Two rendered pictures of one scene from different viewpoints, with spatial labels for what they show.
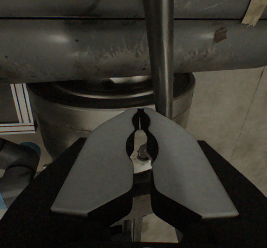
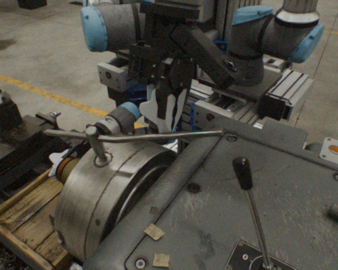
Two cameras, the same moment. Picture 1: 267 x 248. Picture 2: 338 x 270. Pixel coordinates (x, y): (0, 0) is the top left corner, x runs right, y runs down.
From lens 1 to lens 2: 43 cm
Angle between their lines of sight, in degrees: 54
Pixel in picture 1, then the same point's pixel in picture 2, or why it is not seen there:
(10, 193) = (126, 113)
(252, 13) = (153, 230)
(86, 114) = (156, 150)
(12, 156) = not seen: hidden behind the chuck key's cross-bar
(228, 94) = not seen: outside the picture
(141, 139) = (118, 158)
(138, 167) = not seen: hidden behind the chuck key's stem
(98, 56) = (183, 161)
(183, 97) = (114, 201)
